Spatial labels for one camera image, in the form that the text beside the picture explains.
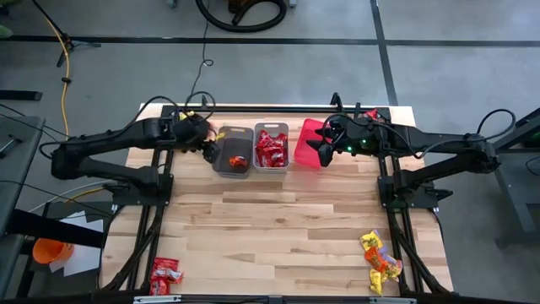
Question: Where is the red vacuum cleaner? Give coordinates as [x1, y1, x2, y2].
[227, 0, 258, 16]

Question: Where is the grey side table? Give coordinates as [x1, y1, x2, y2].
[0, 116, 46, 237]

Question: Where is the black floor strip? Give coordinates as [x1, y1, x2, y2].
[0, 90, 43, 101]

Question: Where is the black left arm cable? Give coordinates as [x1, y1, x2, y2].
[126, 90, 217, 128]

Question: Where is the grey plastic bin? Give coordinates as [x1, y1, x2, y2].
[251, 122, 291, 174]

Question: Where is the yellow purple candy pack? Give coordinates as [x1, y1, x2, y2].
[381, 255, 404, 282]

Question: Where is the black beam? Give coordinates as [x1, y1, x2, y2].
[6, 209, 106, 250]

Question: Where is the orange plastic bowl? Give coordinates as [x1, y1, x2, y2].
[32, 237, 75, 265]

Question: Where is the red plastic bin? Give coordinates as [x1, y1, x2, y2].
[293, 117, 335, 170]

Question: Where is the white paper sheet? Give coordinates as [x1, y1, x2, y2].
[48, 244, 102, 278]
[58, 209, 105, 233]

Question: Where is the brown plastic bin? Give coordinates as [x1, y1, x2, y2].
[211, 125, 255, 180]

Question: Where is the silver metal bracket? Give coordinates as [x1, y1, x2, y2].
[369, 296, 418, 304]
[132, 295, 182, 304]

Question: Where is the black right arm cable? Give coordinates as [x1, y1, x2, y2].
[322, 108, 516, 160]

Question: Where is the black tripod stand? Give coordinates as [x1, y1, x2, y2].
[31, 0, 102, 68]

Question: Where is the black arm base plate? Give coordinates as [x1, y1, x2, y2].
[377, 175, 455, 210]
[111, 172, 174, 208]

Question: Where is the white floor cable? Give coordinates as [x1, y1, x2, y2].
[28, 179, 114, 213]

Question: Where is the black metal stand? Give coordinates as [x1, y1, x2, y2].
[463, 107, 540, 246]

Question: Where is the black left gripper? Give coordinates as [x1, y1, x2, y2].
[175, 117, 221, 165]

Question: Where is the yellow floor cable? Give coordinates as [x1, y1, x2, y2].
[41, 14, 106, 204]

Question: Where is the thin black floor cable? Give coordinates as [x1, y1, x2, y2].
[188, 0, 215, 104]

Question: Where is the grey metal tool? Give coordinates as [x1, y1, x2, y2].
[0, 133, 23, 160]

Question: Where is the black vacuum hose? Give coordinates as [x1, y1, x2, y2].
[194, 0, 289, 34]

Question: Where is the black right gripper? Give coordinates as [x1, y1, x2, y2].
[305, 117, 383, 168]

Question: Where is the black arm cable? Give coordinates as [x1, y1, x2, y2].
[126, 90, 217, 128]
[322, 108, 516, 160]

